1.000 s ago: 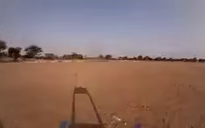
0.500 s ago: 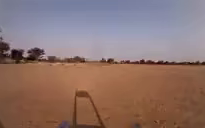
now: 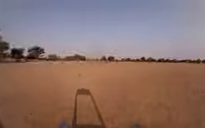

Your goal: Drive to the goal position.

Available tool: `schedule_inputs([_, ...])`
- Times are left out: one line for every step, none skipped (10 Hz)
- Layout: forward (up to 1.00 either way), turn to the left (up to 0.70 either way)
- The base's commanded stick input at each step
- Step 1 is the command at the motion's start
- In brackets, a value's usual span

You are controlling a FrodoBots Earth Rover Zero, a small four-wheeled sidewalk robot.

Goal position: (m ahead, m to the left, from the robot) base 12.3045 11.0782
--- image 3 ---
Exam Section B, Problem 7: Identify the low building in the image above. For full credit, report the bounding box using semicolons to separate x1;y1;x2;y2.
47;53;87;62

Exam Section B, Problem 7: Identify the brown dirt ground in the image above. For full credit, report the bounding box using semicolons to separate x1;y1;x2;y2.
0;60;205;128

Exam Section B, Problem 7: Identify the robot's own part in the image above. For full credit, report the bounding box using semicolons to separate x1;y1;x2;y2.
132;122;142;128
59;121;70;128

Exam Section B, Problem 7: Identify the row of trees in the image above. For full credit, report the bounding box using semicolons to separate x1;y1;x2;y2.
0;25;205;65

